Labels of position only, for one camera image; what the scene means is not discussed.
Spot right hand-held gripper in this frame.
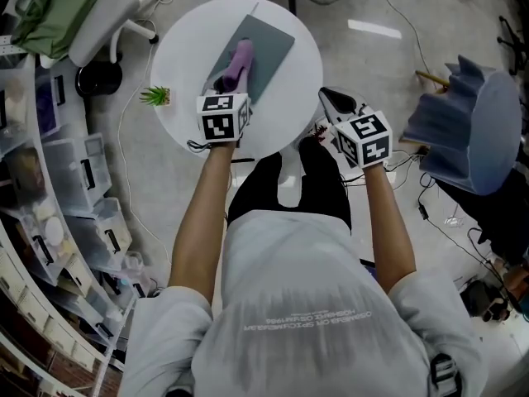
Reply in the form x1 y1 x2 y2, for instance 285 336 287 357
317 87 394 170

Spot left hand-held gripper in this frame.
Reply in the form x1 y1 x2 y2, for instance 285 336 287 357
195 65 254 145

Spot purple cloth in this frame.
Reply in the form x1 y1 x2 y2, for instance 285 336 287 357
220 38 255 93

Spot grey notebook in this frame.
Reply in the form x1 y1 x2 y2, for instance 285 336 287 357
205 13 297 105

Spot person's right forearm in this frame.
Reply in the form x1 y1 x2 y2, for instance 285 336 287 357
360 162 417 295

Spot person's left forearm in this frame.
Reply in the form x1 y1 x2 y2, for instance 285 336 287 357
166 141 241 306

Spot small potted green plant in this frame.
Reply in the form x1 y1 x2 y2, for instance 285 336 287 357
139 85 172 108

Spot person's black trousers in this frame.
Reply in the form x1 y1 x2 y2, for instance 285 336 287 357
226 137 353 227

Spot wooden stick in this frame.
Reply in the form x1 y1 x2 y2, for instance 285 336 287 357
414 69 450 87

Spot black round bin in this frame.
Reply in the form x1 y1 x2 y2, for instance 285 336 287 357
74 61 124 97

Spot white office chair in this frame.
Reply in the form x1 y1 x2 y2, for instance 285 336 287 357
39 0 167 69

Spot clear plastic storage box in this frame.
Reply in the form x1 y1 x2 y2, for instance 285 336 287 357
3 145 53 213
65 197 134 271
41 132 113 215
34 67 67 136

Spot black chair base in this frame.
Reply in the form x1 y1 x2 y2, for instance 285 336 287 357
495 13 529 77

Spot green jacket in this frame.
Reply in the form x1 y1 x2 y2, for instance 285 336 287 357
11 0 102 60

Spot person's white t-shirt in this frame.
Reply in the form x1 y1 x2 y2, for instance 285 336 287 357
118 208 489 397

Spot white shelf rack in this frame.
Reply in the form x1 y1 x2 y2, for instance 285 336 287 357
0 35 140 397

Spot black floor cable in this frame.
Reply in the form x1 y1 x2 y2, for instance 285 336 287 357
416 171 503 276

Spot black and grey strap buckle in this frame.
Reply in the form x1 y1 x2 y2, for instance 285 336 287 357
428 352 463 397

